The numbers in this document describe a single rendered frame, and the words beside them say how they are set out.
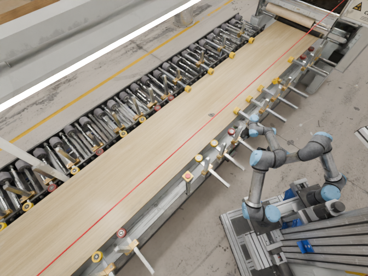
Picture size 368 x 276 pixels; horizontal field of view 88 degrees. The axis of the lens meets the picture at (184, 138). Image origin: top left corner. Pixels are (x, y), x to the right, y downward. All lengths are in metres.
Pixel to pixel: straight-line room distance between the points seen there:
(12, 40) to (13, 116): 4.01
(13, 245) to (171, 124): 1.81
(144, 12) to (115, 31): 0.14
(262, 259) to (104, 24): 1.82
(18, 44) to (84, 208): 1.63
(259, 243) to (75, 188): 1.75
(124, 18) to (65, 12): 0.19
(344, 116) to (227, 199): 2.59
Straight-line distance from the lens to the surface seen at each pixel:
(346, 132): 4.14
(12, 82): 0.75
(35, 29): 0.73
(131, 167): 2.06
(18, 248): 2.35
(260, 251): 1.87
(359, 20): 3.68
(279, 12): 4.01
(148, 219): 2.18
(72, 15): 0.75
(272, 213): 1.61
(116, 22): 0.81
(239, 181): 2.96
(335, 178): 1.90
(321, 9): 3.82
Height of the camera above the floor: 2.74
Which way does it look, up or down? 60 degrees down
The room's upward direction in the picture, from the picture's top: 3 degrees counter-clockwise
